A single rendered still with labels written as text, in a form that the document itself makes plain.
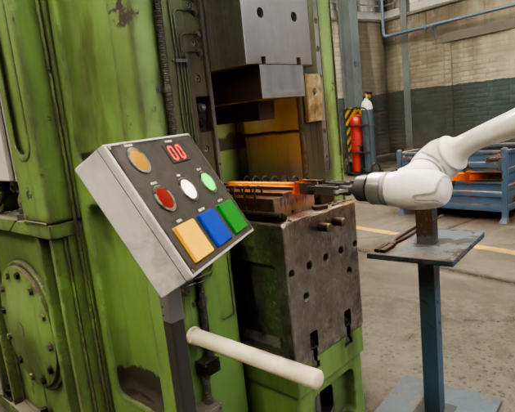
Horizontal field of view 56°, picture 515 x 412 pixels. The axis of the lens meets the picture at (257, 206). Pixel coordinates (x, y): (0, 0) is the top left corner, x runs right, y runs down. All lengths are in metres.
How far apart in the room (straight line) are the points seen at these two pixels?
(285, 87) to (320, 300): 0.66
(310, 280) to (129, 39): 0.85
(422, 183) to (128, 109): 0.78
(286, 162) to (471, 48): 8.38
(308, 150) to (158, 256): 1.03
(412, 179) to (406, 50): 9.58
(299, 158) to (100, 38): 0.78
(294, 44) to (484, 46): 8.47
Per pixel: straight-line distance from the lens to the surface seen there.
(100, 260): 1.69
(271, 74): 1.45
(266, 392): 1.69
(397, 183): 1.28
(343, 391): 1.88
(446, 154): 1.36
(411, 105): 10.73
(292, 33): 1.54
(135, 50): 1.33
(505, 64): 9.71
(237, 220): 1.09
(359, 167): 9.05
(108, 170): 0.89
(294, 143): 1.79
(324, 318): 1.60
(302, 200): 1.53
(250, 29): 1.41
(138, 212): 0.87
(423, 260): 1.70
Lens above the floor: 1.22
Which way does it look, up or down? 10 degrees down
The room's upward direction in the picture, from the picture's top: 6 degrees counter-clockwise
